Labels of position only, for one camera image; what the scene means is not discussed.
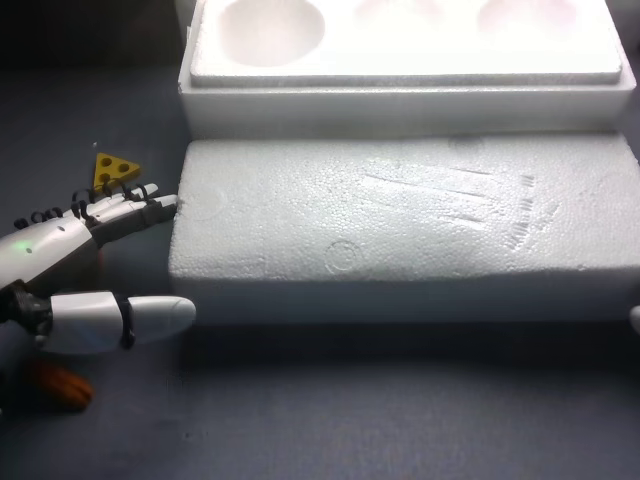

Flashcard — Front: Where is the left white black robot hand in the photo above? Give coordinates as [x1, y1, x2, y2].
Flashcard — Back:
[0, 182, 198, 357]

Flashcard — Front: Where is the white styrofoam block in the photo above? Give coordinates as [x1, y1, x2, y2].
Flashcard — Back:
[167, 130, 640, 326]

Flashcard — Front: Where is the styrofoam tray with hollows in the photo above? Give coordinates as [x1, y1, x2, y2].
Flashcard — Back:
[177, 0, 637, 144]

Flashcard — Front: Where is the yellow toy cheese wedge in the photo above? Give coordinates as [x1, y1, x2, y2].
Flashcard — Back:
[93, 152, 143, 194]

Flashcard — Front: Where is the orange toy bread roll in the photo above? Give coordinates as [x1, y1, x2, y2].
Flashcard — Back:
[27, 360, 96, 412]

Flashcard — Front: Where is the grey table cloth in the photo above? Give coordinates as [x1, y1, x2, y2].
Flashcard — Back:
[0, 54, 640, 480]

